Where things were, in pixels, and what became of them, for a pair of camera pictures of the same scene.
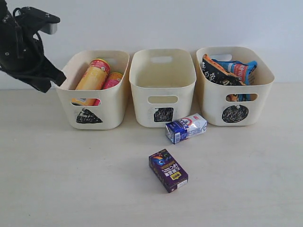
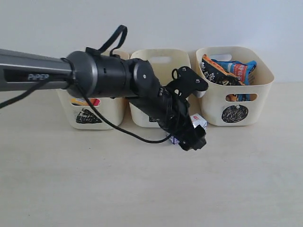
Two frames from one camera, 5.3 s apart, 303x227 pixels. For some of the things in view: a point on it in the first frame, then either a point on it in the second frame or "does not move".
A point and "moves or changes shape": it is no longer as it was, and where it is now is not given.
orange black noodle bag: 213,73 does not move
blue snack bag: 242,70 does not move
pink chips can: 113,79 moves or changes shape
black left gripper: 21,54 -> 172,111
